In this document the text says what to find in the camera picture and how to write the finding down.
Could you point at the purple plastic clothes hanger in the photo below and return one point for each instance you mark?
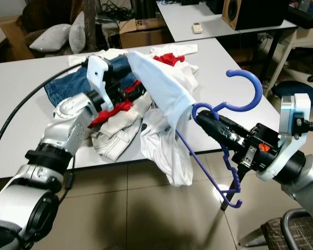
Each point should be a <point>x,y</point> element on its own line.
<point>258,89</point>

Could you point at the white folded shirt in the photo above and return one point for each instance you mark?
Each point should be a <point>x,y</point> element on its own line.
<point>175,49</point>

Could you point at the grey table black legs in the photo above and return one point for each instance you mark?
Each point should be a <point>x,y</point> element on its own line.
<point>21,78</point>

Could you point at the grey equipment table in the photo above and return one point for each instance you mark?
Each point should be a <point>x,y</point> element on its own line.
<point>188,15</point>

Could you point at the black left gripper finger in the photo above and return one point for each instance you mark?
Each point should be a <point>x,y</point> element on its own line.
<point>138,91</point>

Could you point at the blue jeans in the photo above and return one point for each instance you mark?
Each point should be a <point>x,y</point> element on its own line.
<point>62,88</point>

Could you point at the red garment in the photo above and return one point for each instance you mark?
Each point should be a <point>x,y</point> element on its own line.
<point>109,112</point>

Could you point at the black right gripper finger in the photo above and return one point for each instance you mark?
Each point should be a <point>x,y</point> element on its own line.
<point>218,123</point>
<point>218,135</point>

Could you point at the cream stitched trousers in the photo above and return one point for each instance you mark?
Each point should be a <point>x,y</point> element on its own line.
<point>117,135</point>

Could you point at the grey tube woven chair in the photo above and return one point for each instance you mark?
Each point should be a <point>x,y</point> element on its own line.
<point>297,234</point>

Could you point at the white t-shirt small print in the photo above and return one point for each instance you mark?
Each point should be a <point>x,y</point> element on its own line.
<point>164,83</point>

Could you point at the wooden speaker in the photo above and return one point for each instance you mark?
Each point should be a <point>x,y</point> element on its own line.
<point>255,13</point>

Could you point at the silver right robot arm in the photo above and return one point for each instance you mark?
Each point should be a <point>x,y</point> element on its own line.
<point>310,177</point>

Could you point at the brown armchair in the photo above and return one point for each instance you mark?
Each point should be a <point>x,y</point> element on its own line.
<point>31,13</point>

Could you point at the grey pillow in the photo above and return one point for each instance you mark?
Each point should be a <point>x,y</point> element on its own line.
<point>49,37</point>
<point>78,31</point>

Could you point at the white remote control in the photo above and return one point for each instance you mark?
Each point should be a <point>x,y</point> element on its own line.
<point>197,27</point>

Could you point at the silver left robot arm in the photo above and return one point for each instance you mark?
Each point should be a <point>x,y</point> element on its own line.
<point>68,130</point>

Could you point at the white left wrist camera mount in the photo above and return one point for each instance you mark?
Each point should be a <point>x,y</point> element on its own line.
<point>99,75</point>

